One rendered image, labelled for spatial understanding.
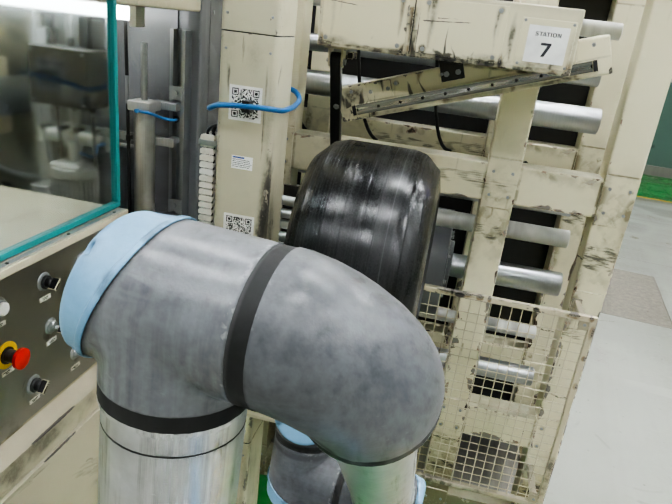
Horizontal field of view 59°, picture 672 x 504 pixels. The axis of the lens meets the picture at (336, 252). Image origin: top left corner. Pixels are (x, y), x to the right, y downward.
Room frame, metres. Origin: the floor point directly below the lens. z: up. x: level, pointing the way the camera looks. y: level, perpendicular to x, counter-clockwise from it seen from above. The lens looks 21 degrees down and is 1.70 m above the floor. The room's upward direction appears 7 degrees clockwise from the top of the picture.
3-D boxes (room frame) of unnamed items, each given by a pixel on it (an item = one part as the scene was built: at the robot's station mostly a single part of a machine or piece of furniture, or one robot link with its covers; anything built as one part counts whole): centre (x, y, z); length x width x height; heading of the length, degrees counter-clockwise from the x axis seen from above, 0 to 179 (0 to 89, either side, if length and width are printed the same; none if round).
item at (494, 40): (1.62, -0.21, 1.71); 0.61 x 0.25 x 0.15; 80
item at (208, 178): (1.36, 0.31, 1.19); 0.05 x 0.04 x 0.48; 170
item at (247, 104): (1.38, 0.22, 1.51); 0.19 x 0.19 x 0.06; 80
